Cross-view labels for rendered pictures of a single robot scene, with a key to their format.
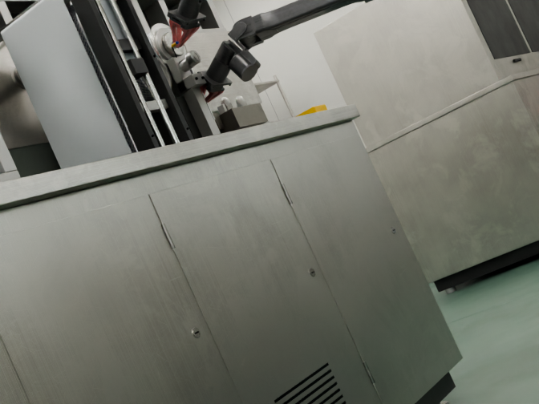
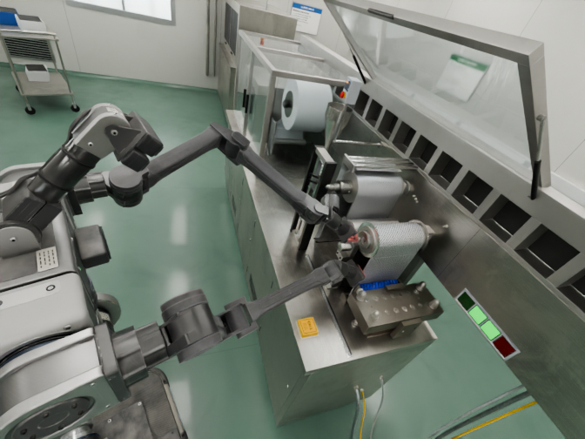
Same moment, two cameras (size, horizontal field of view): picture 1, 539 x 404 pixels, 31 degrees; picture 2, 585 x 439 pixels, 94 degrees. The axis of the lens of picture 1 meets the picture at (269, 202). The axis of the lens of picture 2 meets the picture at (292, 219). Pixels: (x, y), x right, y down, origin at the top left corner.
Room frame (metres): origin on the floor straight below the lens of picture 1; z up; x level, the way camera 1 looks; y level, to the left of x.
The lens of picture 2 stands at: (2.85, -0.84, 1.96)
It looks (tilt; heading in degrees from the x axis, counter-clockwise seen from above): 39 degrees down; 120
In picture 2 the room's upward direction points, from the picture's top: 16 degrees clockwise
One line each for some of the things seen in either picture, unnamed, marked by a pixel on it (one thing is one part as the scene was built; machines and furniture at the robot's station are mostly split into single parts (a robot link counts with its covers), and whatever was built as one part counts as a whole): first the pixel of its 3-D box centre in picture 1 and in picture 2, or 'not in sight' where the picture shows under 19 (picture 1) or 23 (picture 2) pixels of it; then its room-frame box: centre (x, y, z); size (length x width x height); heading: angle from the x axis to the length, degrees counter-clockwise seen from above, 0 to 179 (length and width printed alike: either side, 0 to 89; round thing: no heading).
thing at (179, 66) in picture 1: (202, 105); (339, 265); (2.63, 0.06, 1.05); 0.06 x 0.05 x 0.31; 58
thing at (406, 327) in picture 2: not in sight; (406, 328); (3.01, 0.08, 0.96); 0.10 x 0.03 x 0.11; 58
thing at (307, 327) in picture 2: (311, 114); (307, 327); (2.69, -0.21, 0.91); 0.07 x 0.07 x 0.02; 58
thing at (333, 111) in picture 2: not in sight; (338, 111); (2.13, 0.55, 1.50); 0.14 x 0.14 x 0.06
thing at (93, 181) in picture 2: not in sight; (85, 185); (2.11, -0.67, 1.45); 0.09 x 0.08 x 0.12; 166
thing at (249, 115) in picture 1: (201, 142); (395, 306); (2.92, 0.11, 1.00); 0.40 x 0.16 x 0.06; 58
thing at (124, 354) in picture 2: not in sight; (136, 352); (2.60, -0.79, 1.45); 0.09 x 0.08 x 0.12; 166
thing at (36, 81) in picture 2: not in sight; (35, 63); (-2.18, 0.21, 0.51); 0.91 x 0.58 x 1.02; 172
